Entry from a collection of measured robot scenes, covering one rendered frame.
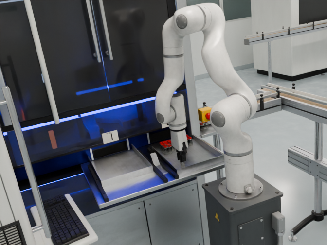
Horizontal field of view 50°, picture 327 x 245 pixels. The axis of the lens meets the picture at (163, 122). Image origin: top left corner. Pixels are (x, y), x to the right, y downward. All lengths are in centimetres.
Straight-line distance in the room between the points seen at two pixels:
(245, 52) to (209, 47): 643
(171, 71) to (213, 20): 29
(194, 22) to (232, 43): 627
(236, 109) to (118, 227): 113
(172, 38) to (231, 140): 49
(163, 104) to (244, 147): 39
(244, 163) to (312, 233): 140
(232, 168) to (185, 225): 94
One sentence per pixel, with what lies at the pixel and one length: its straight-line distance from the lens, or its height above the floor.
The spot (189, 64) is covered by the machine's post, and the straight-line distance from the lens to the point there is 199.
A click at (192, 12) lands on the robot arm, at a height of 162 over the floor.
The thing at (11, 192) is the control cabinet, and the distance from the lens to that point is 137.
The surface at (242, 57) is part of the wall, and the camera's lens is 778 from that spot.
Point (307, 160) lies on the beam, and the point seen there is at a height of 53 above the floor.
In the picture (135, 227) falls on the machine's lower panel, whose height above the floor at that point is 42.
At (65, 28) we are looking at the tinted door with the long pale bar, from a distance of 180.
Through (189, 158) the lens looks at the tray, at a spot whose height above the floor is 88.
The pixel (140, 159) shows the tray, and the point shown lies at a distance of 193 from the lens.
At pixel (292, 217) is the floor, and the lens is 293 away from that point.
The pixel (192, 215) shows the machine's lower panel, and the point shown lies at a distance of 234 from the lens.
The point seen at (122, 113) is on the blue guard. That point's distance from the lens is 191.
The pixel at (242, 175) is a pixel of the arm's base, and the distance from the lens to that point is 151.
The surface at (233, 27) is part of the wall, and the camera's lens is 760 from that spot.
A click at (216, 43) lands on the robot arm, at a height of 149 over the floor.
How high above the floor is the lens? 169
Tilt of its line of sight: 19 degrees down
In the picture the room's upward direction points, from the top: 8 degrees counter-clockwise
